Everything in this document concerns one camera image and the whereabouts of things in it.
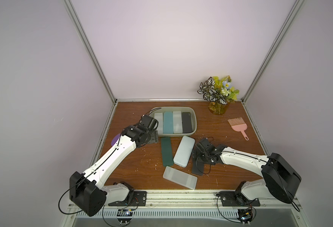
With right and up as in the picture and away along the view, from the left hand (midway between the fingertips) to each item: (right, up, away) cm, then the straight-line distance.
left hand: (153, 136), depth 79 cm
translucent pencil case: (+15, +6, +24) cm, 29 cm away
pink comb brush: (+61, +5, +24) cm, 66 cm away
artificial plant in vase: (+43, +27, +13) cm, 53 cm away
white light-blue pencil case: (+19, -12, +8) cm, 24 cm away
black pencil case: (+22, +6, +25) cm, 34 cm away
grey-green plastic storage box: (0, +15, +30) cm, 33 cm away
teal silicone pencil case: (+8, +6, +24) cm, 27 cm away
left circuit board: (-14, -40, -7) cm, 43 cm away
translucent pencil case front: (+16, -24, 0) cm, 29 cm away
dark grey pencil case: (+27, -19, +4) cm, 33 cm away
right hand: (+27, -13, +7) cm, 31 cm away
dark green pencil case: (+8, -12, +9) cm, 17 cm away
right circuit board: (+48, -39, -10) cm, 62 cm away
